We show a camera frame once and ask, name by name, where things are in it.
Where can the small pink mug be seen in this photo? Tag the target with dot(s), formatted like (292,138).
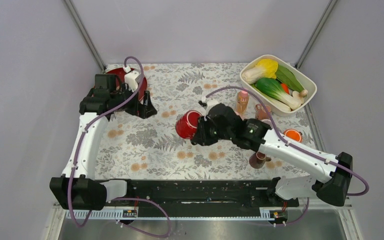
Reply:
(262,113)

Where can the brown mug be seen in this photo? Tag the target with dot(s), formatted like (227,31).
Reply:
(258,159)

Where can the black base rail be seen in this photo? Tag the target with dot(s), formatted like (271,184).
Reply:
(202,198)

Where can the green bok choy toy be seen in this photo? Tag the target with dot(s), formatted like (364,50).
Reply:
(272,88)

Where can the yellow napa cabbage toy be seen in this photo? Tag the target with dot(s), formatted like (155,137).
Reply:
(265,68)

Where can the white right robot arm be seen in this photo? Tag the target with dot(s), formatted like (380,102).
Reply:
(329,176)

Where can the pink-capped bottle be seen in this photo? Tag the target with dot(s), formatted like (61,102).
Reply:
(242,100)

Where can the beige mushroom toy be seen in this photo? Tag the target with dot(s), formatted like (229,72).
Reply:
(301,96)

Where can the red chili pepper toy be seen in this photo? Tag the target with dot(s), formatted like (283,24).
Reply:
(285,88)

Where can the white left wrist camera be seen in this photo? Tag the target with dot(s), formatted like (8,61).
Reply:
(131,77)

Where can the red round tray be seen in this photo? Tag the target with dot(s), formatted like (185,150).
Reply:
(120,73)

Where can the red mug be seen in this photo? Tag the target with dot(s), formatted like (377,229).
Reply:
(187,125)

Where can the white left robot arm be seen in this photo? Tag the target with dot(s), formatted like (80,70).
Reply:
(77,188)

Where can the floral tablecloth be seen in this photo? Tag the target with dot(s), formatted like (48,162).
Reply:
(150,149)

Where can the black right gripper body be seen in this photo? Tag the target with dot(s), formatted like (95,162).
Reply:
(224,133)

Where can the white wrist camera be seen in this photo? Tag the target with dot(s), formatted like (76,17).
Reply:
(207,103)
(131,77)

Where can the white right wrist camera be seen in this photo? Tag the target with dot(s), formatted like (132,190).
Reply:
(207,103)

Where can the dark green leaf vegetable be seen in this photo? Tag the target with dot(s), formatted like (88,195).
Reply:
(285,76)

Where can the large orange mug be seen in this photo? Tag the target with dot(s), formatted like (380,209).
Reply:
(293,134)

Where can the white vegetable bin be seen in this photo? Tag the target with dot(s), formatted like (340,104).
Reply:
(306,82)

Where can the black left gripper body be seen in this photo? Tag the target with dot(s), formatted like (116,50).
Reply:
(119,97)

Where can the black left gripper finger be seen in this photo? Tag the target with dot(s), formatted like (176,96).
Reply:
(147,108)
(132,106)

